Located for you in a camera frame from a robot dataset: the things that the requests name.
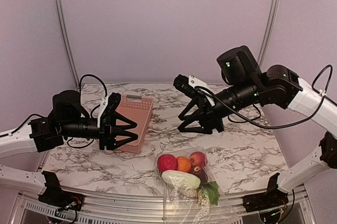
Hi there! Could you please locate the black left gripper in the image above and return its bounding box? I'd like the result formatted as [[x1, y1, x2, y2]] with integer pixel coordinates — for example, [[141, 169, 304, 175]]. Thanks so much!
[[61, 111, 139, 150]]

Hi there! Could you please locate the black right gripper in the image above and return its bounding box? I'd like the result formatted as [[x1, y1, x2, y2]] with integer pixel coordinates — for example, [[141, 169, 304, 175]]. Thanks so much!
[[177, 77, 262, 134]]

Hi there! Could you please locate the pink perforated plastic basket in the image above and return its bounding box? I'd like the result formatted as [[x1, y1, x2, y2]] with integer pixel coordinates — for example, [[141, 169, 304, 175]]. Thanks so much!
[[98, 94, 155, 155]]

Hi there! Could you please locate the red toy apple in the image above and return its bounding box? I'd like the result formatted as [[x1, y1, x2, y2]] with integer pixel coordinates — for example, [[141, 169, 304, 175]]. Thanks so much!
[[157, 154, 177, 172], [189, 151, 207, 167]]

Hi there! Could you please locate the orange toy orange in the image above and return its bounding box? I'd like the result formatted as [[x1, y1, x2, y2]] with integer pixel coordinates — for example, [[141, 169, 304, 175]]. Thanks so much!
[[177, 156, 192, 173]]

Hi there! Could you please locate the dark maroon toy fruit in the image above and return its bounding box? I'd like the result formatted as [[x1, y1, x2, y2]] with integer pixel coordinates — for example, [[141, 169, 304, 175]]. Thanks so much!
[[190, 166, 209, 184]]

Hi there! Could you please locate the white toy vegetable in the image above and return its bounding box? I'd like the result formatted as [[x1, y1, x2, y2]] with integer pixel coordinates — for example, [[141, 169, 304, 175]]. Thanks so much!
[[180, 188, 198, 198], [161, 170, 201, 189]]

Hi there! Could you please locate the clear pink zip top bag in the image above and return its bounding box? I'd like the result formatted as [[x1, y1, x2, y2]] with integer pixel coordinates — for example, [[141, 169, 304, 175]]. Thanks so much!
[[155, 147, 242, 223]]

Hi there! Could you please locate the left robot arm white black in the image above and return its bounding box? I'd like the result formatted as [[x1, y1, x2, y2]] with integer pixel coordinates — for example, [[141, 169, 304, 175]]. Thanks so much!
[[1, 90, 138, 158]]

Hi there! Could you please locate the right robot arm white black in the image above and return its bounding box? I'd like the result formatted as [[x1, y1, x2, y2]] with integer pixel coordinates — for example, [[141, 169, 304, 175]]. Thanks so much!
[[173, 45, 336, 207]]

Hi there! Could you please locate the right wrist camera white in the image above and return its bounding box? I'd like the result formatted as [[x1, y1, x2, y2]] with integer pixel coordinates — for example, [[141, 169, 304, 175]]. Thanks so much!
[[173, 74, 215, 107]]

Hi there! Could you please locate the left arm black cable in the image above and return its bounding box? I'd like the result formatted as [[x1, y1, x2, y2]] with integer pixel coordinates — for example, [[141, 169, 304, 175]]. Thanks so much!
[[65, 74, 108, 148]]

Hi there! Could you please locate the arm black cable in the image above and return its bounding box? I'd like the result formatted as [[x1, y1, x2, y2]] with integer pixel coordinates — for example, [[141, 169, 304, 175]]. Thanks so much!
[[65, 74, 108, 148], [197, 64, 334, 130]]

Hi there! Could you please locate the aluminium front rail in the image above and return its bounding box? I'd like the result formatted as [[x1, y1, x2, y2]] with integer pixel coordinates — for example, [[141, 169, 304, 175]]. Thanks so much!
[[8, 186, 316, 223]]

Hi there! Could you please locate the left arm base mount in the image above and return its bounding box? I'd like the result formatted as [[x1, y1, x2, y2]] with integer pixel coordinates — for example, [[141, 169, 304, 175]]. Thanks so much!
[[38, 171, 84, 211]]

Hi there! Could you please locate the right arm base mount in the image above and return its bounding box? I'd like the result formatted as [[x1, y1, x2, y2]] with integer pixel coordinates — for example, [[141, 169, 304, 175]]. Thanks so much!
[[242, 173, 289, 212]]

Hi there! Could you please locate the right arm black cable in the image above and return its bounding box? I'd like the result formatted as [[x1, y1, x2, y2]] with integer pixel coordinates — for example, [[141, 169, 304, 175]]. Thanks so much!
[[197, 64, 334, 130]]

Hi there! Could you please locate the right aluminium frame post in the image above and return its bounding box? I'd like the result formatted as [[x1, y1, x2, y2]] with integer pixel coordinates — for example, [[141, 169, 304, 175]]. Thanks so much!
[[257, 0, 280, 66]]

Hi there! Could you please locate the aluminium frame post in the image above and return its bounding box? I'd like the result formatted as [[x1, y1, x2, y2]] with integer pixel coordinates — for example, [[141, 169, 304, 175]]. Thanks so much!
[[54, 0, 80, 87], [257, 0, 280, 66]]

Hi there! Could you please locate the left aluminium frame post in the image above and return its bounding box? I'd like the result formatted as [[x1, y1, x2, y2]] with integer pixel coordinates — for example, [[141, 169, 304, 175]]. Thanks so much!
[[54, 0, 80, 87]]

